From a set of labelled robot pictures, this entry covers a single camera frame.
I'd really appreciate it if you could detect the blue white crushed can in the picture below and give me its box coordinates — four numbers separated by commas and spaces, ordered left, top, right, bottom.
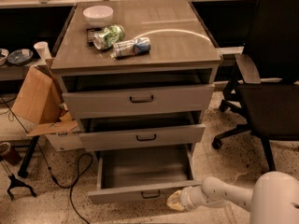
113, 37, 150, 58

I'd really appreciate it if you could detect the brown cardboard box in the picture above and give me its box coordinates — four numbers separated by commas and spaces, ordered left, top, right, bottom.
12, 59, 78, 136

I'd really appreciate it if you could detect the grey bottom drawer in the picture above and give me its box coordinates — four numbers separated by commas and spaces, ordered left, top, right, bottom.
88, 144, 200, 204

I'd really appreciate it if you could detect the grey drawer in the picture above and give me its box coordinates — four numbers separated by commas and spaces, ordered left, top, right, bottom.
63, 71, 214, 119
79, 111, 205, 151
88, 144, 200, 204

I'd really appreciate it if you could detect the white paper cup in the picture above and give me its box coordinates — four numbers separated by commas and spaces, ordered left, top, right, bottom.
34, 41, 51, 60

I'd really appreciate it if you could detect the black office chair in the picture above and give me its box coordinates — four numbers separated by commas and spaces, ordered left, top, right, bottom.
212, 0, 299, 171

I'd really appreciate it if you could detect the grey top drawer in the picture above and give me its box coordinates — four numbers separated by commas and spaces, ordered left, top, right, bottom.
63, 71, 214, 119

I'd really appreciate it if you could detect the black stand leg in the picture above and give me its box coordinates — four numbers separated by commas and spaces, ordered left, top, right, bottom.
18, 136, 39, 178

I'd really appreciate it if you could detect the grey bowl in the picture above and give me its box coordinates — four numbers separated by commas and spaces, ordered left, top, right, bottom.
0, 49, 9, 66

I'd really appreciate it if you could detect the black tripod foot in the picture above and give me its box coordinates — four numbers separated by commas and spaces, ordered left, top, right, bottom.
0, 155, 37, 202

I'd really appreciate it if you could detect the white bowl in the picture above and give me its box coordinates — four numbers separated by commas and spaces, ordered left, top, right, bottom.
83, 6, 114, 28

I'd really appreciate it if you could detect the grey middle drawer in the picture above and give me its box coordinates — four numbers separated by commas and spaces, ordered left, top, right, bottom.
79, 111, 205, 151

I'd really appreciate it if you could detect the brown cylindrical container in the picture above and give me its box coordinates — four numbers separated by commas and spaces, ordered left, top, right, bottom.
0, 142, 21, 165

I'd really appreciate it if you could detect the dark blue plate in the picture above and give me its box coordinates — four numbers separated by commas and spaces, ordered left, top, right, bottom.
7, 49, 34, 66

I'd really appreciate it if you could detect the grey drawer cabinet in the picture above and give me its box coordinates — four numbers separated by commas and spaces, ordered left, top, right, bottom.
51, 0, 221, 151

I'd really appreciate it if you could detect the white printed box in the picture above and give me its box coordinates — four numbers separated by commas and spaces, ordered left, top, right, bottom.
46, 128, 83, 151

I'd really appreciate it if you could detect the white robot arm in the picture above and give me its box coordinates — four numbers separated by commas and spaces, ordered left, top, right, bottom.
167, 172, 299, 224

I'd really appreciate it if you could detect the green crushed can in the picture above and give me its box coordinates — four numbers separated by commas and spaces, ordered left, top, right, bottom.
93, 24, 125, 50

